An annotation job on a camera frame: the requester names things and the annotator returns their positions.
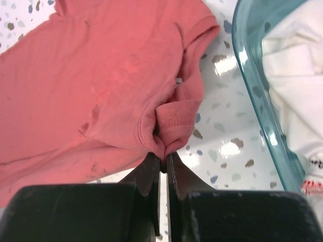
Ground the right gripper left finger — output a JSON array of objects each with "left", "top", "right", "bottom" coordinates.
[{"left": 3, "top": 153, "right": 160, "bottom": 241}]

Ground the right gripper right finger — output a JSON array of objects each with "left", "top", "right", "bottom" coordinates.
[{"left": 166, "top": 153, "right": 322, "bottom": 241}]

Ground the salmon pink t-shirt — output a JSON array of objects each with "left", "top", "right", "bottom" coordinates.
[{"left": 1, "top": 1, "right": 220, "bottom": 205}]

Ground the white t-shirt in bin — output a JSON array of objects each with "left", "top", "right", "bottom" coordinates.
[{"left": 261, "top": 0, "right": 323, "bottom": 196}]

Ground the teal transparent plastic bin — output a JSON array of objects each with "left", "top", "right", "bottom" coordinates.
[{"left": 232, "top": 1, "right": 305, "bottom": 193}]

